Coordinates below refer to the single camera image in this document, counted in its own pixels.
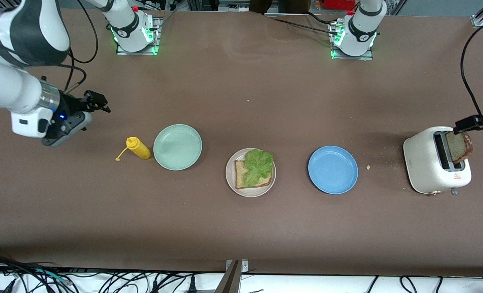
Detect dark crust bread slice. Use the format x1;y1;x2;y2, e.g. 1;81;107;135
446;129;474;164

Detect yellow squeeze bottle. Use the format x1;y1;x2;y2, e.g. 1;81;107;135
115;137;151;162

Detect light brown bread slice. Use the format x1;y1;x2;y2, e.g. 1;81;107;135
235;160;274;190

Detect green lettuce leaf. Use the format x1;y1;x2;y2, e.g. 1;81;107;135
244;149;274;188

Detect beige plate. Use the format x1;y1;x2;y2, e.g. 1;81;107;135
225;148;276;198

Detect mint green plate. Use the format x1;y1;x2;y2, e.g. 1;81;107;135
153;124;203;171

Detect blue plate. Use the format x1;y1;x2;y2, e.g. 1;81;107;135
308;146;359;195

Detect white toaster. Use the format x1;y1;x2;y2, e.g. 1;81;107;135
403;126;472;197

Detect red box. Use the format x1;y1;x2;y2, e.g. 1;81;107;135
324;0;357;11

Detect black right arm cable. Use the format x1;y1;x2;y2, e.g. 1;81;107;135
65;0;100;64
42;63;87;95

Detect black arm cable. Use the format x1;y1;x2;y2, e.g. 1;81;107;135
460;25;483;119
42;63;87;95
65;0;100;64

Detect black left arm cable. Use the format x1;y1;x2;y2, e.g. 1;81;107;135
460;25;483;119

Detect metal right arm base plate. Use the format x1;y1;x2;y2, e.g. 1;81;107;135
115;16;163;56

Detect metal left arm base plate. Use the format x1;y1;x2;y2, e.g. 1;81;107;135
330;22;374;61

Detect teal floor cable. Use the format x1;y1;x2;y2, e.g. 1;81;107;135
30;269;69;284

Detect thin black table cable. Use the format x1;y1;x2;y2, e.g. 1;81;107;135
260;11;342;36

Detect grey metal table bracket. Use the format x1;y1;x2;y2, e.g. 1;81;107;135
215;259;250;293

